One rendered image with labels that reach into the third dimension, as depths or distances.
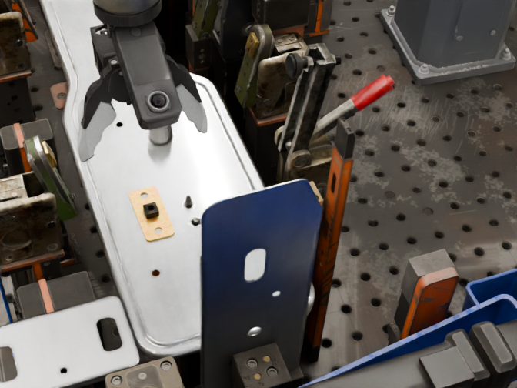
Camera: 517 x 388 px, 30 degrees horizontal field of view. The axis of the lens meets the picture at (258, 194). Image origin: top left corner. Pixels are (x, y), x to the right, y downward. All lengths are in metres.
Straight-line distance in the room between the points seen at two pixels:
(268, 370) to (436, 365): 0.55
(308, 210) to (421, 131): 0.93
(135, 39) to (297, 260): 0.29
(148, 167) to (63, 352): 0.29
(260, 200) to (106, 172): 0.48
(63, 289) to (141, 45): 0.34
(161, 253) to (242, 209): 0.38
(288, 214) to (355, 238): 0.75
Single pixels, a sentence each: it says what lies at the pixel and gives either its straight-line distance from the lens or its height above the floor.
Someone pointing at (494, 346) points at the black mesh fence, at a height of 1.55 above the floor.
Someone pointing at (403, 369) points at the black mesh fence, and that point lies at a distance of 0.49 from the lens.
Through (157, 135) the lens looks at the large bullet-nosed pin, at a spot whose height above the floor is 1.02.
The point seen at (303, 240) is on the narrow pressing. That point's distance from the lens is 0.90.
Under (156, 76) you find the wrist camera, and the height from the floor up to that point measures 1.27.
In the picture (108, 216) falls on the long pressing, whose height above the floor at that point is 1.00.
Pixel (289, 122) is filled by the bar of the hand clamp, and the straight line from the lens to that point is 1.21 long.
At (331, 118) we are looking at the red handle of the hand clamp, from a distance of 1.21.
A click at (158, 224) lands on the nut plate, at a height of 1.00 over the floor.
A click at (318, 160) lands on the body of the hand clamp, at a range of 1.23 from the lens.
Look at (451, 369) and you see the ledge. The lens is 0.49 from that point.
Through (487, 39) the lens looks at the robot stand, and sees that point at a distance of 1.88.
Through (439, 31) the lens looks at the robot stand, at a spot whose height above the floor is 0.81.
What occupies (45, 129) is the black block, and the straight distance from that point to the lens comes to 1.36.
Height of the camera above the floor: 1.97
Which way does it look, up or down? 50 degrees down
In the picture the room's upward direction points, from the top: 4 degrees clockwise
